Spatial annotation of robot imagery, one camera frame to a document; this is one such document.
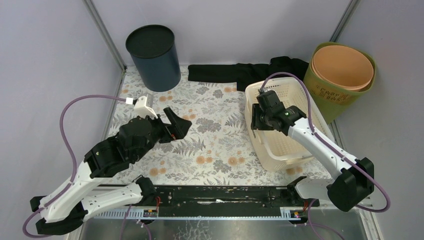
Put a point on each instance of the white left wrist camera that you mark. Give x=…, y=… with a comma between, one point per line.
x=143, y=106

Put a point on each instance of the green ribbed waste bin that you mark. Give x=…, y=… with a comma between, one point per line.
x=330, y=99

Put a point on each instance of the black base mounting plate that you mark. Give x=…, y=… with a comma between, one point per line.
x=190, y=195

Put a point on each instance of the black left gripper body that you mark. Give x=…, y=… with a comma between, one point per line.
x=166, y=129

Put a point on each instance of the orange inner bucket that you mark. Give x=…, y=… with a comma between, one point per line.
x=343, y=66

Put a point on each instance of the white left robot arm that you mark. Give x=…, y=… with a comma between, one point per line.
x=73, y=203

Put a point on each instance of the black cloth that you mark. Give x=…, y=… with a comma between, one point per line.
x=245, y=74

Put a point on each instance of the dark blue cylindrical bin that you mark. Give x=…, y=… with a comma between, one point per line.
x=153, y=51

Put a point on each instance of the floral patterned table mat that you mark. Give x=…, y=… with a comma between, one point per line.
x=217, y=149

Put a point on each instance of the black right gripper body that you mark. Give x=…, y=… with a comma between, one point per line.
x=259, y=119

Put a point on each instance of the cream perforated plastic basket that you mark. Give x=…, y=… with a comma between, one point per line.
x=276, y=151

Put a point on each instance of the slotted aluminium cable rail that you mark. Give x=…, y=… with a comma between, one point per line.
x=219, y=211

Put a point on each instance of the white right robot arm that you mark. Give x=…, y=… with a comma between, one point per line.
x=350, y=182

